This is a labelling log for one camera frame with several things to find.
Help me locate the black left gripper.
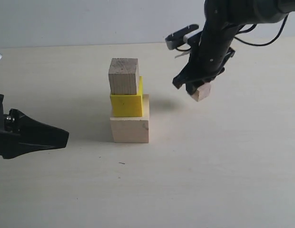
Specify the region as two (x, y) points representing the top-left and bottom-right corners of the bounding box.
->
(0, 94), (69, 159)

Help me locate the yellow cube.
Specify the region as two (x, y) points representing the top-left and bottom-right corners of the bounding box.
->
(110, 76), (144, 117)

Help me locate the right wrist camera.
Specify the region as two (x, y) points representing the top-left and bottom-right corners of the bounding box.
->
(165, 24), (199, 50)

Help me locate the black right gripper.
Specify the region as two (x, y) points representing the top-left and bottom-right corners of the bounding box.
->
(172, 14), (235, 95)

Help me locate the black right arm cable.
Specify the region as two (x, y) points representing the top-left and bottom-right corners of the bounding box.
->
(233, 13), (290, 47)

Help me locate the medium natural wooden cube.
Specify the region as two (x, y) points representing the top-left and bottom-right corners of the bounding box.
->
(108, 58), (139, 95)

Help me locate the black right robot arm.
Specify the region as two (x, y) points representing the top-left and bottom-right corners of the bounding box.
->
(165, 0), (295, 95)

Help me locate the small natural wooden cube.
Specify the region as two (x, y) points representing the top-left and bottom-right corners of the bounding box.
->
(191, 83), (211, 102)

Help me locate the large pale wooden cube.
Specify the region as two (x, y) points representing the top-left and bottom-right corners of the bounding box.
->
(110, 94), (150, 143)

